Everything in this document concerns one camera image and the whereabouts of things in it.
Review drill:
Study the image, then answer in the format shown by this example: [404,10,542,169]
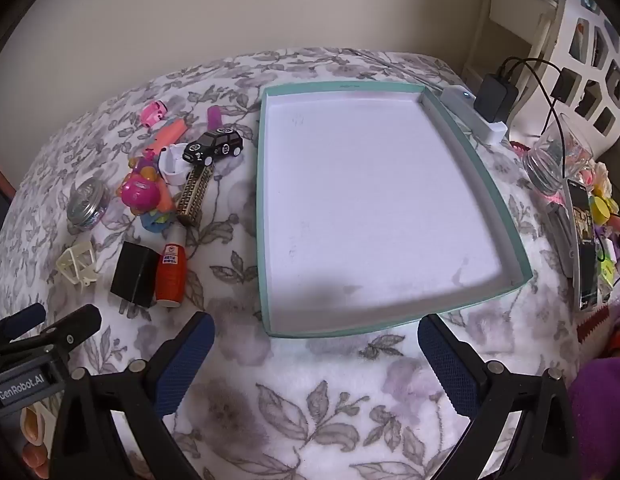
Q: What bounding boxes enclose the black charger cable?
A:
[494,56,573,161]

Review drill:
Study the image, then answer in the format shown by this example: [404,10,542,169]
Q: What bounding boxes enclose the white plastic frame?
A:
[56,241,98,287]

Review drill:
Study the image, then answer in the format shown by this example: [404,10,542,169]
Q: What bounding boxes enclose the white cutout shelf panel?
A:
[510,0,620,147]

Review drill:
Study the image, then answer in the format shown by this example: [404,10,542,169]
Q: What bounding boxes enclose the gold patterned hair clip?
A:
[176,162,213,226]

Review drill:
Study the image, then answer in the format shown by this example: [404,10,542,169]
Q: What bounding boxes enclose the pink smart watch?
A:
[141,101,169,127]

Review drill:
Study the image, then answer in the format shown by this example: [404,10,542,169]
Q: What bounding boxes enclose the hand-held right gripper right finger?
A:
[418,314,585,480]

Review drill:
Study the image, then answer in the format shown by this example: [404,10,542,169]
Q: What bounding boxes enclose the purple cloth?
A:
[564,305,620,480]

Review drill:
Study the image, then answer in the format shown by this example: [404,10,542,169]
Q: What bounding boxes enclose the smartphone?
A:
[564,177,601,312]

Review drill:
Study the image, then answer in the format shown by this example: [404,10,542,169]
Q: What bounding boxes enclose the person's left hand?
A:
[21,442,52,480]

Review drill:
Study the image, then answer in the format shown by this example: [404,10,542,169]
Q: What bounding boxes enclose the orange and blue case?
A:
[145,117,188,153]

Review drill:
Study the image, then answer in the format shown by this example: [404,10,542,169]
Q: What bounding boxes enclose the black charger brick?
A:
[476,74,519,123]

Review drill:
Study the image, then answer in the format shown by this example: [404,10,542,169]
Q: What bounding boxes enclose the round metal tin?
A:
[66,177,109,231]

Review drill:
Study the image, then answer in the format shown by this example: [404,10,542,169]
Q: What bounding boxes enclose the teal cardboard tray box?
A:
[256,80,534,339]

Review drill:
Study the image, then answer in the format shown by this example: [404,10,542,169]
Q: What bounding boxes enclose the small orange bottle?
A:
[154,222,187,308]

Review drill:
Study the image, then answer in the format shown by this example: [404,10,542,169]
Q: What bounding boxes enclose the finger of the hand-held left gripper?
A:
[20,304,102,361]
[0,303,47,348]

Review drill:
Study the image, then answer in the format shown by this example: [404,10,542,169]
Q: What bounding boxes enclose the white power strip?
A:
[441,86,508,143]

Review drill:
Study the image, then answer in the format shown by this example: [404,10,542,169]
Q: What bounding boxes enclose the black toy car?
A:
[182,129,244,165]

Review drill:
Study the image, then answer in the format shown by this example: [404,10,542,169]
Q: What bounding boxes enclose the pink plastic toy figure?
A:
[117,157,175,231]

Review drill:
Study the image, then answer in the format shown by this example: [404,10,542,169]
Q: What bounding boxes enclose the white wooden rack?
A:
[462,0,560,92]

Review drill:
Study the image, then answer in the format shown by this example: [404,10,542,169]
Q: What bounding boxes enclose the cream fabric flower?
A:
[582,162,613,196]

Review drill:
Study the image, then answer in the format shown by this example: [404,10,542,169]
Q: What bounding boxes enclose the clear glass cup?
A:
[522,112,595,196]

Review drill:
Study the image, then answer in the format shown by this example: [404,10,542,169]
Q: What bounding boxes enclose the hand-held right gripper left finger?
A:
[50,311,215,480]

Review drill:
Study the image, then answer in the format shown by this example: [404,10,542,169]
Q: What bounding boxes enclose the black plug adapter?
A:
[110,241,161,316]

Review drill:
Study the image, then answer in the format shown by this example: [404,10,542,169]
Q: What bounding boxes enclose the floral blanket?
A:
[0,47,620,480]

